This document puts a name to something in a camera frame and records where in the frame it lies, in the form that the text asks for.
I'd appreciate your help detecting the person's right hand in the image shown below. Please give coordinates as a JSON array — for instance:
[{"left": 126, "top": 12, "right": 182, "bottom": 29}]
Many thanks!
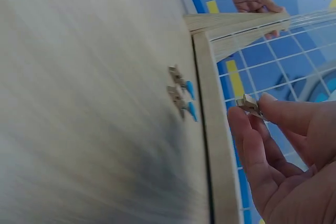
[{"left": 227, "top": 92, "right": 336, "bottom": 224}]

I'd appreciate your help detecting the wooden frame with white grid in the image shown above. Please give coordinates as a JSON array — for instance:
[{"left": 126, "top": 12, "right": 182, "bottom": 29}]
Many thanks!
[{"left": 183, "top": 7, "right": 336, "bottom": 224}]

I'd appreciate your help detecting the wooden clothespin with blue tip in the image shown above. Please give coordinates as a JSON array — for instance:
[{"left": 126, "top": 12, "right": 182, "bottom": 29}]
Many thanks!
[
  {"left": 166, "top": 85, "right": 199, "bottom": 123},
  {"left": 167, "top": 64, "right": 195, "bottom": 100}
]

